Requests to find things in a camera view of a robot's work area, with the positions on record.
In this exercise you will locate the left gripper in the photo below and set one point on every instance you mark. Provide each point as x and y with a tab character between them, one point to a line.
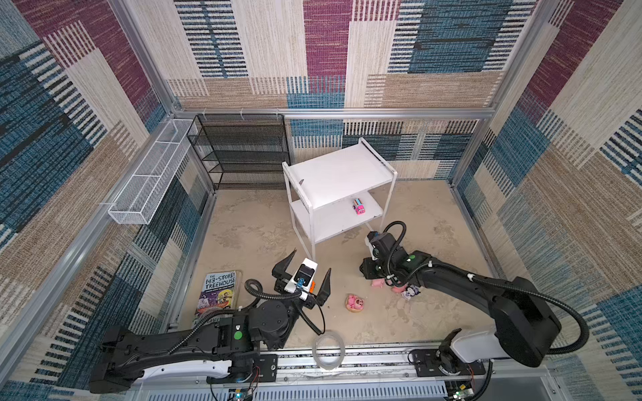
320	296

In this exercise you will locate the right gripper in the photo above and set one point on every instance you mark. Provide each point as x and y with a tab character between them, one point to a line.
368	271

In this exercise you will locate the pink toy truck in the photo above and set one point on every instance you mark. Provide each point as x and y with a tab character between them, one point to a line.
358	207

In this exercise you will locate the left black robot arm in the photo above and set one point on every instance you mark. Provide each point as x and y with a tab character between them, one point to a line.
236	336

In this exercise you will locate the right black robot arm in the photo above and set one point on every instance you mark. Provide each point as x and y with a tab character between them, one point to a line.
527	324

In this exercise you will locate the white two-tier shelf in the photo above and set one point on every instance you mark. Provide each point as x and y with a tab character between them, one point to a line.
321	191

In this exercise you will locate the pink pig toy right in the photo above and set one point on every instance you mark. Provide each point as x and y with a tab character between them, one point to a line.
378	283

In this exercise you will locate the pink round figure toy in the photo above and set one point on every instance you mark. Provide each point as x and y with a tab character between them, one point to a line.
399	289

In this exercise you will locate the pink bear donut toy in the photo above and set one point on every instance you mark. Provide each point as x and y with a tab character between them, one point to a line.
354	303

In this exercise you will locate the black white kuromi figure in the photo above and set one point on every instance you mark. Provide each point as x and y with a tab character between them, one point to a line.
410	292

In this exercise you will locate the clear tape roll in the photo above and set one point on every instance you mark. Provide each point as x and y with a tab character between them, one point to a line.
328	351

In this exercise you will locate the treehouse book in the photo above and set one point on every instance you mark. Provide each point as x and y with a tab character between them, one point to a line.
219	291

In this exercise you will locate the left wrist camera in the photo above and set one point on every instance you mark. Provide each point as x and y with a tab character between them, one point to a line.
302	282

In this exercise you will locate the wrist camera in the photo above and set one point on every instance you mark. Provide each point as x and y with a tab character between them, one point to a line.
376	247
302	282

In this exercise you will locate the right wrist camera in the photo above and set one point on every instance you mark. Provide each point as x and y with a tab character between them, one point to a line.
376	247

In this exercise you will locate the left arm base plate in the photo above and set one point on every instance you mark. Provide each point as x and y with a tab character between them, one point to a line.
262	369

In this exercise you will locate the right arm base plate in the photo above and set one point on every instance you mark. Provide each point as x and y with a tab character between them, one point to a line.
434	363

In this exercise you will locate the black wire rack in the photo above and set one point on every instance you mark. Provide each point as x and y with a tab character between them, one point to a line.
241	151

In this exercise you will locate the white wire basket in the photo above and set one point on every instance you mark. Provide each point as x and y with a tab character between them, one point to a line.
138	201

